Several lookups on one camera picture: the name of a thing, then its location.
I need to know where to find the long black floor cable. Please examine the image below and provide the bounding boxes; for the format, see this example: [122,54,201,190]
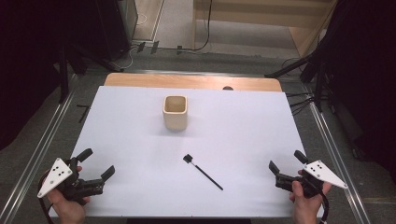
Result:
[162,0,214,53]

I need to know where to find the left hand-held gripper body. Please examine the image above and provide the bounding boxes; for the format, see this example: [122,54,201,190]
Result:
[36,158,106,206]

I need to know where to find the person's right hand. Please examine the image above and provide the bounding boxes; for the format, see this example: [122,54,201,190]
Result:
[289,169,332,224]

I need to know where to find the beige square cup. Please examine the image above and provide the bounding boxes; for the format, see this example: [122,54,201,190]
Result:
[162,94,189,132]

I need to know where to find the white floor cable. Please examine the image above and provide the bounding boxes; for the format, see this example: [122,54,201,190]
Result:
[111,12,148,71]

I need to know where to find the black cabinet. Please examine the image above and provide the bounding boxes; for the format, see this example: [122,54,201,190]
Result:
[94,0,139,62]

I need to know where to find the person's left hand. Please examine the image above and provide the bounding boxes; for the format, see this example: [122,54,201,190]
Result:
[45,166,92,224]

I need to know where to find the black curtain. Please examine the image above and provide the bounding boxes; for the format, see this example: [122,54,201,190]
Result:
[0,0,104,152]
[321,0,396,188]

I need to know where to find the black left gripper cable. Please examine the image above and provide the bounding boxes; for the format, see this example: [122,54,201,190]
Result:
[37,176,56,224]

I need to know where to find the bundle of black cables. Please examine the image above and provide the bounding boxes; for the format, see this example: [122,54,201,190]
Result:
[285,91,316,117]

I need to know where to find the metal floor rail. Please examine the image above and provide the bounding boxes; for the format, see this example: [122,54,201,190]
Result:
[303,83,372,224]
[0,90,77,224]

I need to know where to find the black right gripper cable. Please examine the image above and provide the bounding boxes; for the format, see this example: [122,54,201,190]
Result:
[319,191,331,224]

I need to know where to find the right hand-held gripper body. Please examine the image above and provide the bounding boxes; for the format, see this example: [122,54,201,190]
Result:
[275,160,349,200]

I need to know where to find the white table mat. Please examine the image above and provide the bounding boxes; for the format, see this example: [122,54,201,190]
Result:
[49,85,325,218]

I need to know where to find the light wooden platform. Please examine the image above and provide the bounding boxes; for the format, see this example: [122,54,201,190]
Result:
[191,0,339,59]

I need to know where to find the black brush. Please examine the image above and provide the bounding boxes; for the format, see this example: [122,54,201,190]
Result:
[182,153,224,191]

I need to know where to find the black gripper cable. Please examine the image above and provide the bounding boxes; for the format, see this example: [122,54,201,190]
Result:
[319,191,331,224]
[37,176,56,224]

